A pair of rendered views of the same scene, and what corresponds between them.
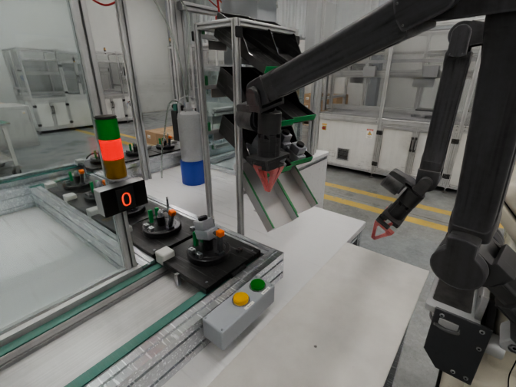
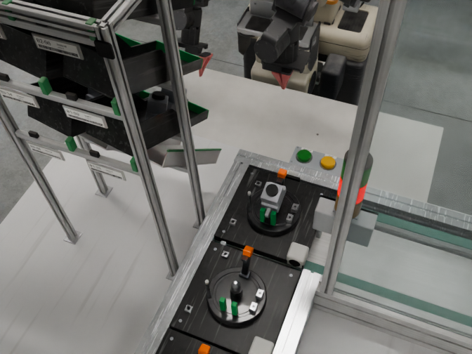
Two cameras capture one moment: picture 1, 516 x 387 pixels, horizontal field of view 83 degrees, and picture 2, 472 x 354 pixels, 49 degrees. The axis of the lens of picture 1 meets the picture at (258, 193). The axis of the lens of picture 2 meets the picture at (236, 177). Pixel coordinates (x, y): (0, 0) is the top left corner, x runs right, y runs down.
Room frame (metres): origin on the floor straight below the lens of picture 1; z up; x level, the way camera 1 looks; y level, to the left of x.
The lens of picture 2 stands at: (1.06, 0.86, 2.12)
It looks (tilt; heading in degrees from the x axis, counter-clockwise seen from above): 53 degrees down; 257
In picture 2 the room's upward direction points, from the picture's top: 4 degrees counter-clockwise
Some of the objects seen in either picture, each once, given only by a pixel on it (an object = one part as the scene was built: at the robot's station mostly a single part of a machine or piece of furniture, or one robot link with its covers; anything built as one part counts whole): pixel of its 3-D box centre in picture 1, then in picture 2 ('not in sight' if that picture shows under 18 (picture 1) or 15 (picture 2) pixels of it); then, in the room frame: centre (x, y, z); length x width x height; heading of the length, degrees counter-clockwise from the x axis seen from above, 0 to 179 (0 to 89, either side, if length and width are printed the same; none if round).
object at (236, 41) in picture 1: (250, 140); (103, 137); (1.16, 0.03, 1.26); 0.36 x 0.21 x 0.80; 141
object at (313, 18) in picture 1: (315, 84); not in sight; (2.50, -0.47, 1.42); 0.30 x 0.09 x 1.13; 141
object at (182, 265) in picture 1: (209, 256); (273, 214); (0.80, 0.16, 0.96); 0.24 x 0.24 x 0.02; 51
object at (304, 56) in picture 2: (269, 147); (286, 49); (0.71, -0.03, 1.34); 0.10 x 0.07 x 0.07; 141
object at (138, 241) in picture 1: (160, 219); (236, 290); (0.96, 0.36, 1.01); 0.24 x 0.24 x 0.13; 51
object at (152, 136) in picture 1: (178, 140); not in sight; (5.97, 1.64, 0.20); 1.20 x 0.80 x 0.41; 51
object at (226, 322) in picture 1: (241, 309); (326, 170); (0.60, 0.04, 0.93); 0.21 x 0.07 x 0.06; 141
